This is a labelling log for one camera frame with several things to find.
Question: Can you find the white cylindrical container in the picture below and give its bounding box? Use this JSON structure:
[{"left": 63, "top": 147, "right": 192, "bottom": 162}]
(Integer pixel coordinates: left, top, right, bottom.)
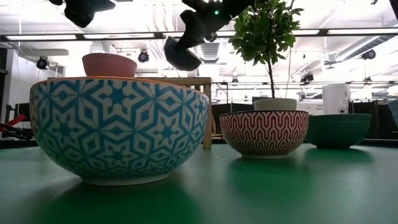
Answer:
[{"left": 322, "top": 83, "right": 351, "bottom": 114}]

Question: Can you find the plain pink bowl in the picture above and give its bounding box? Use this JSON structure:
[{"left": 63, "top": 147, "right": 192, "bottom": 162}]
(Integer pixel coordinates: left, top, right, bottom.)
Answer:
[{"left": 81, "top": 52, "right": 138, "bottom": 78}]

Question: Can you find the red white wavy patterned bowl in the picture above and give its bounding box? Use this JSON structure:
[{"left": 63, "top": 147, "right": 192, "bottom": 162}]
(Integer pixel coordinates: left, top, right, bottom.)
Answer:
[{"left": 219, "top": 109, "right": 310, "bottom": 159}]

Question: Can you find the white ribbed plant pot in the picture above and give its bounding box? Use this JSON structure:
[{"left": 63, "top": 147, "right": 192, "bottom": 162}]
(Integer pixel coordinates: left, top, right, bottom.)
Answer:
[{"left": 253, "top": 97, "right": 298, "bottom": 111}]

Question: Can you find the small green leafy tree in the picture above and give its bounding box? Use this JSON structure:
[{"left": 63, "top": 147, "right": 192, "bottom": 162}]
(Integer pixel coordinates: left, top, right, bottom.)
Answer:
[{"left": 228, "top": 0, "right": 305, "bottom": 99}]

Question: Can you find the black overhead frame bar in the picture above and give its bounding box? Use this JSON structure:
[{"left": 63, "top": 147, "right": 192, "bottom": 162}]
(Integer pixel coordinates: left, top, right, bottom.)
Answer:
[{"left": 0, "top": 27, "right": 398, "bottom": 41}]

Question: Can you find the dark blue patterned bowl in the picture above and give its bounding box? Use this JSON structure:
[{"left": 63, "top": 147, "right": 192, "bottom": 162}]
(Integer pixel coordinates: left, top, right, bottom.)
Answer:
[{"left": 164, "top": 35, "right": 202, "bottom": 72}]

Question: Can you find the ceiling air vent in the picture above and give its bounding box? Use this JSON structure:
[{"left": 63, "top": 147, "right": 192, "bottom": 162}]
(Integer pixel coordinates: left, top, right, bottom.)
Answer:
[{"left": 200, "top": 42, "right": 220, "bottom": 62}]

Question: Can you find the white box appliance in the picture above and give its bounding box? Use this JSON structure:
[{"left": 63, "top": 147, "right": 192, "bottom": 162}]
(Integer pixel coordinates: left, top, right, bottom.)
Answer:
[{"left": 297, "top": 99, "right": 324, "bottom": 115}]

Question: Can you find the black equipment rack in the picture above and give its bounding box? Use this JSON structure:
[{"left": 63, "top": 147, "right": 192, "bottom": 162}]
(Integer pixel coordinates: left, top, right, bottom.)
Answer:
[{"left": 348, "top": 99, "right": 398, "bottom": 139}]

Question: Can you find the black monitor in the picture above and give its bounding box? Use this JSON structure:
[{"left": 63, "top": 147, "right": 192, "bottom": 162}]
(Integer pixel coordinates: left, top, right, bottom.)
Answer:
[{"left": 15, "top": 102, "right": 31, "bottom": 122}]

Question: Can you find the blue white geometric patterned bowl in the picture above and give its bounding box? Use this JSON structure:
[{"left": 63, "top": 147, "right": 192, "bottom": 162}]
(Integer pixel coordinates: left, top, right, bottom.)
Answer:
[{"left": 29, "top": 76, "right": 210, "bottom": 187}]

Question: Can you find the plain teal bowl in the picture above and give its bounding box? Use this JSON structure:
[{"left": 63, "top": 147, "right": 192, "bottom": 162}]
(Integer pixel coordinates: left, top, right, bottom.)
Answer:
[{"left": 306, "top": 113, "right": 373, "bottom": 149}]

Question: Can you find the grey blue panel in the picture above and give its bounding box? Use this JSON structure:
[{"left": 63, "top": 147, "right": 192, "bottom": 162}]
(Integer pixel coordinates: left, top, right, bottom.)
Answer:
[{"left": 387, "top": 98, "right": 398, "bottom": 125}]

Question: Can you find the silver ceiling duct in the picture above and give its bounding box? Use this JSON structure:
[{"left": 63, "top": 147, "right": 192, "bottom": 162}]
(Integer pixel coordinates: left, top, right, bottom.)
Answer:
[{"left": 334, "top": 34, "right": 398, "bottom": 63}]

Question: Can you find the red bar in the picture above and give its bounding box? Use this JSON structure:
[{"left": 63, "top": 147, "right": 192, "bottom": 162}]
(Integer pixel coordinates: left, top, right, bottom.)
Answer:
[{"left": 0, "top": 113, "right": 26, "bottom": 132}]

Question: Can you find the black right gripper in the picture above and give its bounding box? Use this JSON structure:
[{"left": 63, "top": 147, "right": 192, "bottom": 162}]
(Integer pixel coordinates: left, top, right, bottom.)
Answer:
[{"left": 177, "top": 0, "right": 259, "bottom": 50}]

